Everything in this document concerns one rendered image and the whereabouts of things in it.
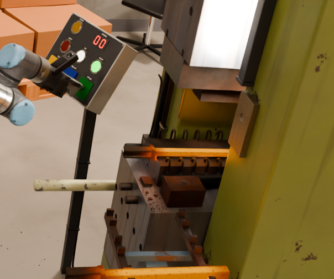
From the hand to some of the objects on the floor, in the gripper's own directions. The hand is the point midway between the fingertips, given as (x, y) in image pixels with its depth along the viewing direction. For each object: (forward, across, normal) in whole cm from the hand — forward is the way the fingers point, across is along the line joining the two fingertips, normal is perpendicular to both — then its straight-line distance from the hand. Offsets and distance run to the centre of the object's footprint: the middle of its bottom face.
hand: (81, 84), depth 253 cm
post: (+63, -9, -82) cm, 104 cm away
